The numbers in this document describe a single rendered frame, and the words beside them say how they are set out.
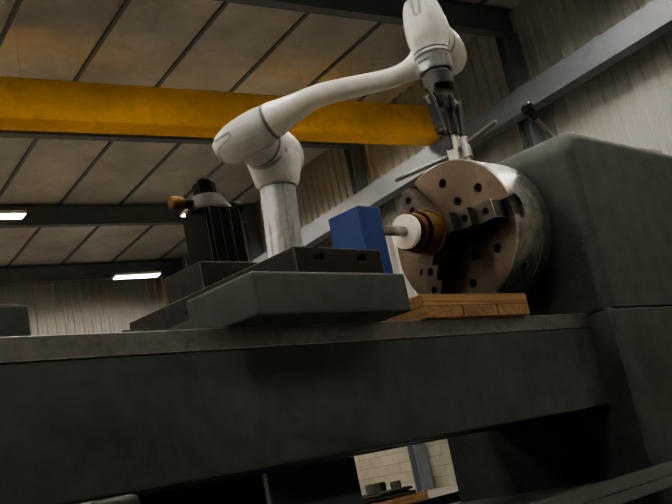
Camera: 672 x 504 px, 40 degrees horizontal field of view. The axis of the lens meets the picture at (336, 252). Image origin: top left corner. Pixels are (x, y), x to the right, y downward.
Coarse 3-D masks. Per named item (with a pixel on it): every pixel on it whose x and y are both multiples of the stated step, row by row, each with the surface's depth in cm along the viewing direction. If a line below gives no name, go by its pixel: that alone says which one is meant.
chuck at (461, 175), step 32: (448, 160) 191; (448, 192) 190; (480, 192) 185; (512, 192) 181; (512, 224) 179; (416, 256) 196; (480, 256) 184; (512, 256) 179; (416, 288) 196; (480, 288) 184; (512, 288) 184
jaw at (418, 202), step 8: (408, 192) 193; (416, 192) 194; (400, 200) 194; (408, 200) 194; (416, 200) 190; (424, 200) 192; (408, 208) 190; (416, 208) 186; (424, 208) 188; (432, 208) 190
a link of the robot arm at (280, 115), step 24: (456, 48) 236; (384, 72) 243; (408, 72) 243; (456, 72) 244; (288, 96) 239; (312, 96) 237; (336, 96) 239; (360, 96) 243; (264, 120) 239; (288, 120) 239
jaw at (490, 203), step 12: (480, 204) 180; (492, 204) 178; (504, 204) 181; (516, 204) 181; (444, 216) 181; (456, 216) 181; (468, 216) 179; (480, 216) 180; (492, 216) 178; (504, 216) 179; (456, 228) 180; (468, 228) 180; (480, 228) 182
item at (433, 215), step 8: (416, 216) 178; (424, 216) 180; (432, 216) 180; (440, 216) 181; (424, 224) 177; (432, 224) 178; (440, 224) 180; (424, 232) 177; (432, 232) 178; (440, 232) 179; (424, 240) 177; (432, 240) 178; (440, 240) 180; (416, 248) 178; (424, 248) 180; (432, 248) 180; (440, 248) 181
